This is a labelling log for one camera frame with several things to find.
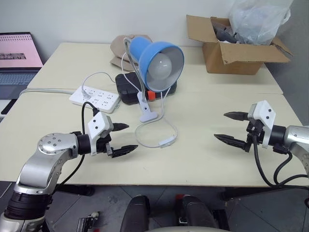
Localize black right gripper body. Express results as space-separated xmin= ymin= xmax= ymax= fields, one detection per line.
xmin=245 ymin=119 xmax=265 ymax=153

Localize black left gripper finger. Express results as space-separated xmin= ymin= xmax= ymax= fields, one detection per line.
xmin=111 ymin=145 xmax=139 ymax=159
xmin=112 ymin=122 xmax=130 ymax=132

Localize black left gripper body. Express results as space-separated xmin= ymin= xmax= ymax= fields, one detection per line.
xmin=96 ymin=130 xmax=114 ymax=158

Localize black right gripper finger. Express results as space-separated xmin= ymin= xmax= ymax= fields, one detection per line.
xmin=223 ymin=111 xmax=249 ymax=122
xmin=213 ymin=134 xmax=251 ymax=153

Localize blue clip desk lamp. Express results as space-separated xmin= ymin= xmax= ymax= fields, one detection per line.
xmin=124 ymin=36 xmax=185 ymax=123

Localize white power strip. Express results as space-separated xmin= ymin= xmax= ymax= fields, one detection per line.
xmin=69 ymin=85 xmax=121 ymax=115

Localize black case with orange latch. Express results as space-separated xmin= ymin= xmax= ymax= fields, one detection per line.
xmin=114 ymin=71 xmax=179 ymax=105

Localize black table foot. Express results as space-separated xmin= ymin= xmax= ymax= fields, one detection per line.
xmin=56 ymin=184 xmax=96 ymax=197
xmin=220 ymin=187 xmax=309 ymax=202

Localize brown cardboard box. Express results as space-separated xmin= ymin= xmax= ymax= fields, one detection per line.
xmin=185 ymin=14 xmax=294 ymax=75

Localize dark rounded shape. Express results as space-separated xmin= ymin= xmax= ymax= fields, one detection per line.
xmin=180 ymin=195 xmax=220 ymax=232
xmin=120 ymin=195 xmax=152 ymax=232

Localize white light bulb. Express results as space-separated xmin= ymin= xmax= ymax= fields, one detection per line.
xmin=147 ymin=58 xmax=173 ymax=80

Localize small metal floor fixture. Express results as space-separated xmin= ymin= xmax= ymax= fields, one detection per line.
xmin=77 ymin=211 xmax=100 ymax=232

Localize beige cap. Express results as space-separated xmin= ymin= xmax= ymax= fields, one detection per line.
xmin=109 ymin=34 xmax=154 ymax=72

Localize dark items in cardboard box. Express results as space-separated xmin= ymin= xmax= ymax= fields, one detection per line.
xmin=212 ymin=21 xmax=240 ymax=45

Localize clear plastic bag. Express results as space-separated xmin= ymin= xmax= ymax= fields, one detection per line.
xmin=227 ymin=0 xmax=293 ymax=47

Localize open laptop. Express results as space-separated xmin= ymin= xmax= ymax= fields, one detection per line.
xmin=0 ymin=31 xmax=44 ymax=116

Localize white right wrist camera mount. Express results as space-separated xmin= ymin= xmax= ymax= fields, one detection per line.
xmin=248 ymin=100 xmax=277 ymax=149

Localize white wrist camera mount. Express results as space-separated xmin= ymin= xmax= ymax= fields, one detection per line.
xmin=248 ymin=100 xmax=277 ymax=149
xmin=87 ymin=113 xmax=114 ymax=157

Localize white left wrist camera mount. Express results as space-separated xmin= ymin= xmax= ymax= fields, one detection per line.
xmin=87 ymin=113 xmax=114 ymax=157

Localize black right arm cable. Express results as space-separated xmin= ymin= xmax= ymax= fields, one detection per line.
xmin=252 ymin=136 xmax=309 ymax=189

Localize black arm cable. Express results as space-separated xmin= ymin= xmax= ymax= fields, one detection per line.
xmin=252 ymin=136 xmax=309 ymax=189
xmin=56 ymin=101 xmax=100 ymax=188

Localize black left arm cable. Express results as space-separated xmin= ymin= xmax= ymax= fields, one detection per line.
xmin=56 ymin=101 xmax=100 ymax=188

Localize white inline cord switch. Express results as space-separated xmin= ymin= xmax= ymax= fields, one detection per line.
xmin=158 ymin=137 xmax=177 ymax=148

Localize grey power strip cable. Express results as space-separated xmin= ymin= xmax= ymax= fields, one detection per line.
xmin=18 ymin=87 xmax=78 ymax=98

